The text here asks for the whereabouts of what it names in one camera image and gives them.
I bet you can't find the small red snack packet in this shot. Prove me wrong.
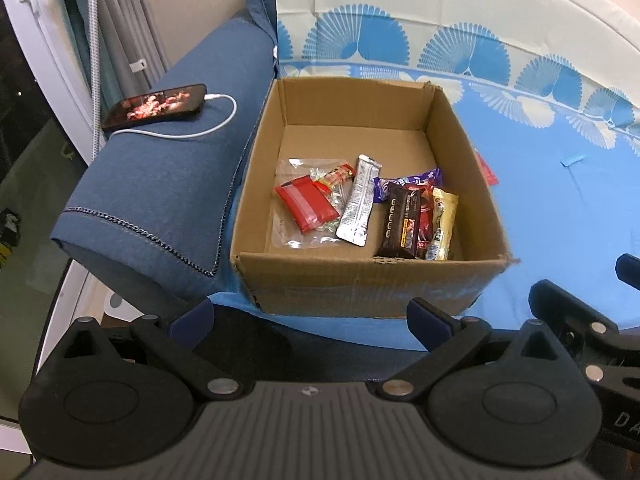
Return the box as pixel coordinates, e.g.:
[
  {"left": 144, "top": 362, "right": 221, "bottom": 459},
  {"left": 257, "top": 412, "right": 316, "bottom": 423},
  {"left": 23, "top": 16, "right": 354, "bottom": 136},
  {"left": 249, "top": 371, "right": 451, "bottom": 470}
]
[{"left": 472, "top": 149, "right": 500, "bottom": 187}]

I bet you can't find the clear plastic bag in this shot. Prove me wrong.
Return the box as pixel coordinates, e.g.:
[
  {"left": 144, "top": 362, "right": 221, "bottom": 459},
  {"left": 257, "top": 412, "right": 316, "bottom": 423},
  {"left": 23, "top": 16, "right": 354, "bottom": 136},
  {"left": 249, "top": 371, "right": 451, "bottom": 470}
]
[{"left": 270, "top": 157, "right": 361, "bottom": 251}]

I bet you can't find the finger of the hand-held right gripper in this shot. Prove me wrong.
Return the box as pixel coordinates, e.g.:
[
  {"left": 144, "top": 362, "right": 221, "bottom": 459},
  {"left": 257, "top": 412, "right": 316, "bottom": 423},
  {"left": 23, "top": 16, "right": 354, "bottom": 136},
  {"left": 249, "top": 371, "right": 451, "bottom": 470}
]
[
  {"left": 616, "top": 254, "right": 640, "bottom": 291},
  {"left": 529, "top": 280, "right": 640, "bottom": 387}
]

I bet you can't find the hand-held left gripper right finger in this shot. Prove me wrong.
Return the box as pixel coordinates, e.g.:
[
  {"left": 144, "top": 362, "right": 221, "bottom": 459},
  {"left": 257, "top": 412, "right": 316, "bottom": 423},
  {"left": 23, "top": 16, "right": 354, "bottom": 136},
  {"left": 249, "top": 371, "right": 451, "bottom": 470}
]
[{"left": 379, "top": 297, "right": 583, "bottom": 403}]

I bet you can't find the teal curtain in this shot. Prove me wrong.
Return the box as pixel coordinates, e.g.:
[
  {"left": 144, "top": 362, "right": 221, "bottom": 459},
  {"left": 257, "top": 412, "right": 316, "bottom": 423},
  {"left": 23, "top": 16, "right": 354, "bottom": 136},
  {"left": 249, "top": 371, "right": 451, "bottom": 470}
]
[{"left": 50, "top": 0, "right": 96, "bottom": 66}]

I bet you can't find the black smartphone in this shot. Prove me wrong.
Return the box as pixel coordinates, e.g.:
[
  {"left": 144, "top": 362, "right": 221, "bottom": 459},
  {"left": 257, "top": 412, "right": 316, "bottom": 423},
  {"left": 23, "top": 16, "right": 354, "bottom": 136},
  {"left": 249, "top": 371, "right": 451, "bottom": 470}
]
[{"left": 101, "top": 83, "right": 208, "bottom": 133}]

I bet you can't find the white window frame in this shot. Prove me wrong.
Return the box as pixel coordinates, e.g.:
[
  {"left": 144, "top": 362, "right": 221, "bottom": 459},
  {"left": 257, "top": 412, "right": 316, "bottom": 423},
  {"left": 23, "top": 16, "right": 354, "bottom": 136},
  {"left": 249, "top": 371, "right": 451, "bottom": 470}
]
[{"left": 0, "top": 0, "right": 108, "bottom": 166}]

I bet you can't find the beige curtain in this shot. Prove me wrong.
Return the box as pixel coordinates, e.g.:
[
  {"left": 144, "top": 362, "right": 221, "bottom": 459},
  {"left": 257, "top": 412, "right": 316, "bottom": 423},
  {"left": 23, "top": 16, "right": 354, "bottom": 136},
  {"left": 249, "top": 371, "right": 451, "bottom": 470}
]
[{"left": 95, "top": 0, "right": 173, "bottom": 106}]

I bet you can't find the purple snack packet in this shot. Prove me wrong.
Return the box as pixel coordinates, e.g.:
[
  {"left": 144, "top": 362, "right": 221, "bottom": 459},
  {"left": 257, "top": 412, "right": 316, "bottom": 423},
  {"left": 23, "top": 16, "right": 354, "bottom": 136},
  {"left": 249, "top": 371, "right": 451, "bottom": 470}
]
[{"left": 372, "top": 167, "right": 444, "bottom": 206}]

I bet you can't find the red glossy snack pouch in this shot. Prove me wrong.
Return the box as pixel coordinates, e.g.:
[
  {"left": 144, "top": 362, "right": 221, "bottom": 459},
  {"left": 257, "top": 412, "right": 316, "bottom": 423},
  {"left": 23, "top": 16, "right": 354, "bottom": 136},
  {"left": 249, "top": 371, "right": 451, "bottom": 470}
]
[{"left": 406, "top": 185, "right": 436, "bottom": 258}]

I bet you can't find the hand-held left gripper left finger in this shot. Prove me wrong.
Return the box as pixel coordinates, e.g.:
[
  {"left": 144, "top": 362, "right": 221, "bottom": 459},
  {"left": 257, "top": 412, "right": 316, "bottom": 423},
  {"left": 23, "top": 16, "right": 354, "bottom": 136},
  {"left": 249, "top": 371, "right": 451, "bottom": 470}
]
[{"left": 47, "top": 299, "right": 243, "bottom": 402}]

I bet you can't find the yellow black floor object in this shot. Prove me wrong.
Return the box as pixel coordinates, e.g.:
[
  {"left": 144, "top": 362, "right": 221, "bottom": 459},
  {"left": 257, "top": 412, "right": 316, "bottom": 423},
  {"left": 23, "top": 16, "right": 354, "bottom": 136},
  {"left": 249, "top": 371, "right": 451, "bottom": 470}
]
[{"left": 0, "top": 207, "right": 23, "bottom": 263}]

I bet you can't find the slim stick snack packet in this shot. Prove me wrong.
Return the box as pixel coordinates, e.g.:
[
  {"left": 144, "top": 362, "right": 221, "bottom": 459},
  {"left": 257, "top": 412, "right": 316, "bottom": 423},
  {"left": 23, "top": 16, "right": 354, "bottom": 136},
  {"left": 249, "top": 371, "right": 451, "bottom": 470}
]
[{"left": 336, "top": 154, "right": 384, "bottom": 247}]

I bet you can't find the blue fan print sheet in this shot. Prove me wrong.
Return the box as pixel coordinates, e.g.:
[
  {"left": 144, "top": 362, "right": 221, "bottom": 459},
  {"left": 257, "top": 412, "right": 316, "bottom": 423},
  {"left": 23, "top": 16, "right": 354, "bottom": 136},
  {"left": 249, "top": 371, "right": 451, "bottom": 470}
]
[{"left": 207, "top": 0, "right": 640, "bottom": 336}]

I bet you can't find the white charging cable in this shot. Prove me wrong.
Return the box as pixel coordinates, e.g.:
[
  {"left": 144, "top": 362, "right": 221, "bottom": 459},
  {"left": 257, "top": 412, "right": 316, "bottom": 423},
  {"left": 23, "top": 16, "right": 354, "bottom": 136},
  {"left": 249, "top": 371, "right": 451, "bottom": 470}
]
[{"left": 112, "top": 92, "right": 238, "bottom": 139}]

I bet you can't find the cream yellow snack packet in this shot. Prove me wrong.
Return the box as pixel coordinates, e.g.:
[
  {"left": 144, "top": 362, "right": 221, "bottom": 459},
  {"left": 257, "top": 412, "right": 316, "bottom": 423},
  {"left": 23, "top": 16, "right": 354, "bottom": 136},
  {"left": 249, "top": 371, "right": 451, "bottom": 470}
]
[{"left": 425, "top": 186, "right": 460, "bottom": 262}]

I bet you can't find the brown cardboard box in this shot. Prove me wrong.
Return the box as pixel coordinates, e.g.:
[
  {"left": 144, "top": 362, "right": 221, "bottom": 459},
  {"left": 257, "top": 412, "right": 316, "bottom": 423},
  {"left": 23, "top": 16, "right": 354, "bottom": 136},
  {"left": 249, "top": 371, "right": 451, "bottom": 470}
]
[{"left": 230, "top": 76, "right": 521, "bottom": 320}]

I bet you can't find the small red yellow candy packet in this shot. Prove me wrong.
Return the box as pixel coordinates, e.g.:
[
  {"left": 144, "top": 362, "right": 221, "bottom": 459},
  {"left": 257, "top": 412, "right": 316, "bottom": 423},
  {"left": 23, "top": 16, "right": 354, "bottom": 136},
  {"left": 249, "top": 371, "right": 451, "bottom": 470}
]
[{"left": 312, "top": 163, "right": 357, "bottom": 196}]

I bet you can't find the dark brown snack bar packet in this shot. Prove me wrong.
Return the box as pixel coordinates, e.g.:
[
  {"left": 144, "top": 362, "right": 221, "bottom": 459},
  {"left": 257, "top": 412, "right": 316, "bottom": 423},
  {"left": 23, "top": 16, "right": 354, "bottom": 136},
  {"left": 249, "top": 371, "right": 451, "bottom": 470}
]
[{"left": 375, "top": 182, "right": 433, "bottom": 260}]

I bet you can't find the braided black white cable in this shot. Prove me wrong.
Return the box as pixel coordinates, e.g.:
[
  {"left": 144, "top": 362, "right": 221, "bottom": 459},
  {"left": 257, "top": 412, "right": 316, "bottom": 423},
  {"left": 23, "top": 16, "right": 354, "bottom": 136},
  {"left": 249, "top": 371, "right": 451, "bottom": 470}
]
[{"left": 84, "top": 0, "right": 105, "bottom": 163}]

